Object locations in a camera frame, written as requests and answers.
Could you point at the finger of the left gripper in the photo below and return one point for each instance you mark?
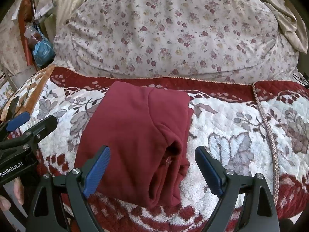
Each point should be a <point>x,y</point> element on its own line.
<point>13,124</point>
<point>36,133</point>

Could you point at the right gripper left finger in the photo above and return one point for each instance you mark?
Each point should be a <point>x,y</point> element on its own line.
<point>47,212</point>

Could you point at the dark red garment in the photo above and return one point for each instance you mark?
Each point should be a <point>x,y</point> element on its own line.
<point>146,130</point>

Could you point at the person's left hand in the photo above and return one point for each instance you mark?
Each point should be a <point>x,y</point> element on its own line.
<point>18,191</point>

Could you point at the orange patterned blanket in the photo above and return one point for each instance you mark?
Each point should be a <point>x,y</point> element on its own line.
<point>28,93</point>

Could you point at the blue plastic bag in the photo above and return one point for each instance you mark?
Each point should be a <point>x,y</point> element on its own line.
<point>43,52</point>

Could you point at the white red floral blanket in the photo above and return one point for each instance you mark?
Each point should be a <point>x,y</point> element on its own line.
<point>261,127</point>

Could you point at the red wooden furniture edge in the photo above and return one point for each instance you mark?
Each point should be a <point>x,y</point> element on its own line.
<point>24,17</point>

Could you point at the floral quilt bundle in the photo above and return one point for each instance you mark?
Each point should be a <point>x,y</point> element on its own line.
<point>224,40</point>

